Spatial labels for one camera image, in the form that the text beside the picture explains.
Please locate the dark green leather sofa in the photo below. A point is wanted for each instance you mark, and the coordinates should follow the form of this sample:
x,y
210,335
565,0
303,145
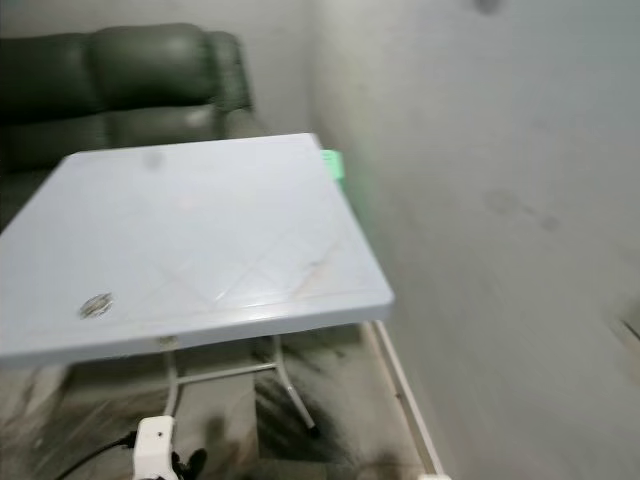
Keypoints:
x,y
150,65

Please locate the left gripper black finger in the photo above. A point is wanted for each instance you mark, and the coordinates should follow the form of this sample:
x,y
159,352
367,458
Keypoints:
x,y
199,465
180,468

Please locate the white folding table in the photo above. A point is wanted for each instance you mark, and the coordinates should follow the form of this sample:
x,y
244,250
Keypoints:
x,y
210,230

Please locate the white baseboard strip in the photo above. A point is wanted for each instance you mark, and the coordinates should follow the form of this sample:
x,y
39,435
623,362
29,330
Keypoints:
x,y
405,400

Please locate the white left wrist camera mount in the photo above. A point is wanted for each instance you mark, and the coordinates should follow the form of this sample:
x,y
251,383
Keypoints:
x,y
155,445

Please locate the small green object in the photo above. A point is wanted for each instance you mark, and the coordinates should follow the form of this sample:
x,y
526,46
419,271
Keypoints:
x,y
332,165

